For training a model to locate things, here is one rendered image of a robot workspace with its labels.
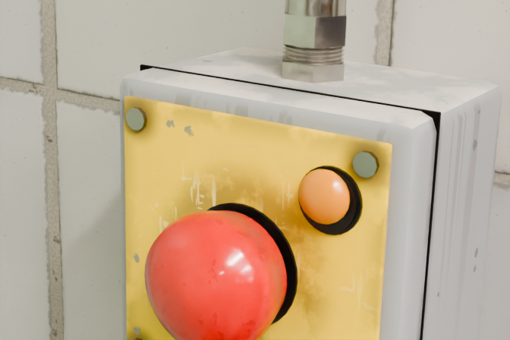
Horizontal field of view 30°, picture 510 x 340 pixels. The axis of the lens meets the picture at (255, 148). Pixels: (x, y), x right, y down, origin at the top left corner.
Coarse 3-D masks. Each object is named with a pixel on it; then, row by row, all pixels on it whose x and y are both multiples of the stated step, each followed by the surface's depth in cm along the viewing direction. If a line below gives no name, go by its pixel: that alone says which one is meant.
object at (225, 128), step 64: (192, 64) 31; (256, 64) 31; (128, 128) 29; (192, 128) 27; (256, 128) 26; (320, 128) 25; (384, 128) 24; (448, 128) 26; (128, 192) 29; (192, 192) 28; (256, 192) 27; (384, 192) 24; (448, 192) 27; (128, 256) 30; (320, 256) 26; (384, 256) 25; (448, 256) 28; (128, 320) 31; (320, 320) 26; (384, 320) 26; (448, 320) 29
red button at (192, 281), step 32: (192, 224) 26; (224, 224) 25; (256, 224) 26; (160, 256) 26; (192, 256) 25; (224, 256) 25; (256, 256) 25; (160, 288) 26; (192, 288) 25; (224, 288) 25; (256, 288) 25; (160, 320) 27; (192, 320) 25; (224, 320) 25; (256, 320) 25
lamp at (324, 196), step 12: (312, 180) 25; (324, 180) 25; (336, 180) 25; (300, 192) 25; (312, 192) 25; (324, 192) 25; (336, 192) 24; (348, 192) 25; (312, 204) 25; (324, 204) 25; (336, 204) 25; (348, 204) 25; (312, 216) 25; (324, 216) 25; (336, 216) 25
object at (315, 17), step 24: (288, 0) 28; (312, 0) 28; (336, 0) 28; (288, 24) 28; (312, 24) 28; (336, 24) 28; (288, 48) 29; (312, 48) 28; (336, 48) 28; (288, 72) 29; (312, 72) 28; (336, 72) 28
